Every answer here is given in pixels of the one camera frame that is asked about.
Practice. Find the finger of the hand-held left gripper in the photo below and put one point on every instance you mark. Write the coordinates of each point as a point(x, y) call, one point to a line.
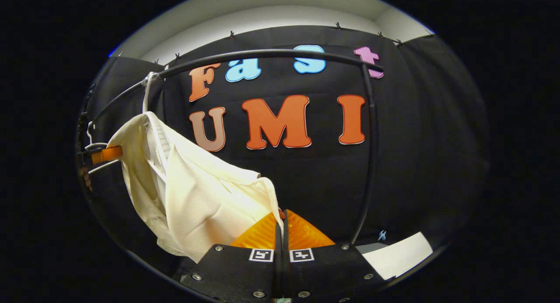
point(107, 154)

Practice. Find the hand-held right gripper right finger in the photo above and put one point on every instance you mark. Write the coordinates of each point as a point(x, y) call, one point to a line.
point(328, 270)

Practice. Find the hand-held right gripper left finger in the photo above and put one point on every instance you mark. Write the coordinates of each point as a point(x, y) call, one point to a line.
point(236, 268)

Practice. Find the cream button shirt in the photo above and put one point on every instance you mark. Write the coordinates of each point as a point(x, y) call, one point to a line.
point(197, 198)

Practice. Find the empty white hanger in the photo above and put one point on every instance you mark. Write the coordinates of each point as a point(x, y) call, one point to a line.
point(103, 166)

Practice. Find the white shirt hanger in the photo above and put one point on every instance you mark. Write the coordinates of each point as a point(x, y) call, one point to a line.
point(145, 97)

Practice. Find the black clothes rack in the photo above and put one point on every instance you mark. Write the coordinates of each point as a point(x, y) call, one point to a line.
point(280, 53)

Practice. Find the white cabinet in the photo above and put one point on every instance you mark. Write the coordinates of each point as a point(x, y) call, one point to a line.
point(402, 257)

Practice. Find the black backdrop cloth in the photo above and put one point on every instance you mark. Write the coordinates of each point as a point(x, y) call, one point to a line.
point(415, 163)

